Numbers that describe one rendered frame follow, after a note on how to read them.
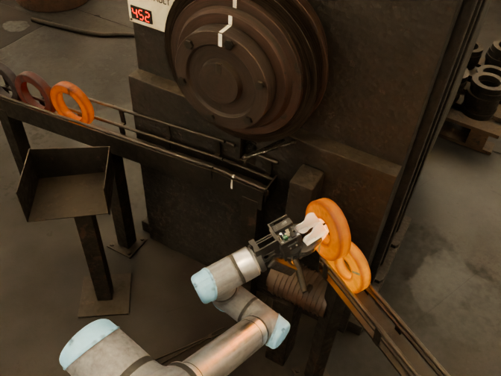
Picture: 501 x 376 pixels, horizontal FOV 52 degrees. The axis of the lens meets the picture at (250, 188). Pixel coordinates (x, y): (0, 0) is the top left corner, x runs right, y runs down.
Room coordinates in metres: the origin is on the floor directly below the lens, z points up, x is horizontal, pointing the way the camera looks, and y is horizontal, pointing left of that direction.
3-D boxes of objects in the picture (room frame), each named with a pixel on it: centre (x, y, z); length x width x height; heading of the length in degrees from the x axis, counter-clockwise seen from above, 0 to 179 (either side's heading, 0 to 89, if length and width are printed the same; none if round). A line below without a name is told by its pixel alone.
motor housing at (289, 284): (0.97, -0.19, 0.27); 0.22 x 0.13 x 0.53; 64
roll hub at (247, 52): (1.15, 0.09, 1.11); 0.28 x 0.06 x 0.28; 64
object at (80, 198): (1.19, 0.60, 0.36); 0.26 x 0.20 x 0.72; 99
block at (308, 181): (1.15, -0.17, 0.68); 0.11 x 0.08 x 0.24; 154
